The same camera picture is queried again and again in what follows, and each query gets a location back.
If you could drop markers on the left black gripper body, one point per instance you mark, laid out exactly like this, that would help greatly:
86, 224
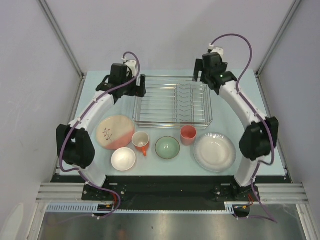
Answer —
130, 90

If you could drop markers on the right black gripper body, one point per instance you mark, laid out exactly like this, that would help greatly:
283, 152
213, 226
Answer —
205, 76

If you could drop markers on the metal wire dish rack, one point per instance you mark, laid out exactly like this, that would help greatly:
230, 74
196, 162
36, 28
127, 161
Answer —
172, 102

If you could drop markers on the green bowl brown rim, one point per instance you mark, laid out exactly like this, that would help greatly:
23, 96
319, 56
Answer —
167, 147

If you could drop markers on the pink plastic cup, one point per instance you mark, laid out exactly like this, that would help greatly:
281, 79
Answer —
188, 135

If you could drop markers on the white and orange bowl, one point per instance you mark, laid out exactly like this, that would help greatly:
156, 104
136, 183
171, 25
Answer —
123, 159

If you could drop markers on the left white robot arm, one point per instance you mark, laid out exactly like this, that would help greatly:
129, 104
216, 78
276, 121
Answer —
74, 143

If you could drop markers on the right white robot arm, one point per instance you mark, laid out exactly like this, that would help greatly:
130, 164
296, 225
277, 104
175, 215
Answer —
260, 136

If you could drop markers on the orange mug white inside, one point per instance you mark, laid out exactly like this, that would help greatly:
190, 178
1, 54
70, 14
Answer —
141, 142

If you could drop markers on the beige and pink floral plate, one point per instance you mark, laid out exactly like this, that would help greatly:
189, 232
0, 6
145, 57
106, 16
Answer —
115, 132

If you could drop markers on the large white grey-rimmed plate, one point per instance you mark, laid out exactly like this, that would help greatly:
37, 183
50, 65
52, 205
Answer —
214, 152

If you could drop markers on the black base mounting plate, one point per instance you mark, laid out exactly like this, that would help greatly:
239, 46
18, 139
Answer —
169, 193

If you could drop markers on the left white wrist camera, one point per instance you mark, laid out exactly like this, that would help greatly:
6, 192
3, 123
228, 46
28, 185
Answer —
132, 67

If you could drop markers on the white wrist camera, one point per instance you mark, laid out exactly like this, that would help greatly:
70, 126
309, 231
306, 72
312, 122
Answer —
215, 49
132, 67

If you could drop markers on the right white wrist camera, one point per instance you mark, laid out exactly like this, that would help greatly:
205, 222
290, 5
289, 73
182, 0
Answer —
215, 49

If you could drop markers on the left aluminium frame post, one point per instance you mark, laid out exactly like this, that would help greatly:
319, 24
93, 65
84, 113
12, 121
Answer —
48, 13

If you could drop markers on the aluminium frame post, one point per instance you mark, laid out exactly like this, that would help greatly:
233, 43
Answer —
279, 35
48, 13

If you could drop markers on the right aluminium frame post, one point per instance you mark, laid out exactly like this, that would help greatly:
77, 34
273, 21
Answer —
279, 35

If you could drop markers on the white slotted cable duct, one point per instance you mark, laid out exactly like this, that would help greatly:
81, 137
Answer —
100, 208

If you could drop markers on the aluminium front rail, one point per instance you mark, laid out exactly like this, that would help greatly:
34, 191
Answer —
60, 193

